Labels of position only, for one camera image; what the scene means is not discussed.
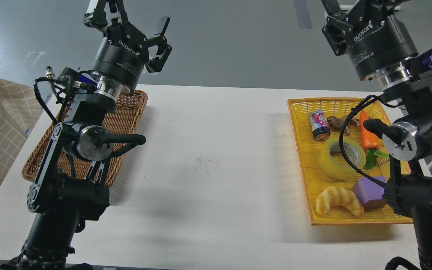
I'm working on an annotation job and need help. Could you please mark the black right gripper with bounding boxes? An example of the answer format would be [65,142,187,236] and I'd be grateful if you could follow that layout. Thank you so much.
[322,0,418,81]

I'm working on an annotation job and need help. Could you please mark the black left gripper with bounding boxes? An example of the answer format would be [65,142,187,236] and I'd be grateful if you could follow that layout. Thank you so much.
[84,0,172,92]

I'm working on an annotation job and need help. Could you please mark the yellow tape roll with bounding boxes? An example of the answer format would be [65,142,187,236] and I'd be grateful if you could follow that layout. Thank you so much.
[318,137,366,181]

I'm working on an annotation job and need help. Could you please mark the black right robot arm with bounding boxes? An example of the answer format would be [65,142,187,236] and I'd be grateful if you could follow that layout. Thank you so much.
[322,0,432,270]

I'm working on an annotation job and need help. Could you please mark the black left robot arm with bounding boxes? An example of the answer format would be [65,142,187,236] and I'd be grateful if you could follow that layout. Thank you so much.
[0,0,172,270]

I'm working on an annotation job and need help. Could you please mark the brown wicker basket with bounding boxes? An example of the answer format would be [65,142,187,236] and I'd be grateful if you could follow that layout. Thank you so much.
[22,90,147,187]

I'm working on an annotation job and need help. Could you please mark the brown toy frog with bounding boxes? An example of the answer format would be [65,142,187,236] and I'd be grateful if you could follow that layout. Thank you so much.
[326,115,360,136]

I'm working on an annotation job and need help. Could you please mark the small drink can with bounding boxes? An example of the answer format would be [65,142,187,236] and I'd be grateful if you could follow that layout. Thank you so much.
[307,110,331,141]

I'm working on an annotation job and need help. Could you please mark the orange toy carrot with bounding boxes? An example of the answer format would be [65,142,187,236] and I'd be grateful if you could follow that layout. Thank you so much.
[360,110,389,170]

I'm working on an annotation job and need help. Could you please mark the yellow plastic basket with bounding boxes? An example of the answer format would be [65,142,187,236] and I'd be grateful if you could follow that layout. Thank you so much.
[287,97,413,226]

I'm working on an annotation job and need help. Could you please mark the purple foam block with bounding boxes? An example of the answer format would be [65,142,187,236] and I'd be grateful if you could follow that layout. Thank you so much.
[353,177,387,210]

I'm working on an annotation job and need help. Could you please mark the toy croissant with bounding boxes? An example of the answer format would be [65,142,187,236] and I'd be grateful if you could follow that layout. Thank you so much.
[315,186,365,218]

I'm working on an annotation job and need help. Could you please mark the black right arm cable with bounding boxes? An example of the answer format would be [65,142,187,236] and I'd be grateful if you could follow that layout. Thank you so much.
[338,95,400,189]

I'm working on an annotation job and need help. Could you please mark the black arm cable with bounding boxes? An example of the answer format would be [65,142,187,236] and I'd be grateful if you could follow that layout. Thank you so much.
[338,95,400,189]
[33,66,89,126]

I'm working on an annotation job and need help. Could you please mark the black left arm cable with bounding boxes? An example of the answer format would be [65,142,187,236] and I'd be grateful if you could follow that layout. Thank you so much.
[33,66,89,126]

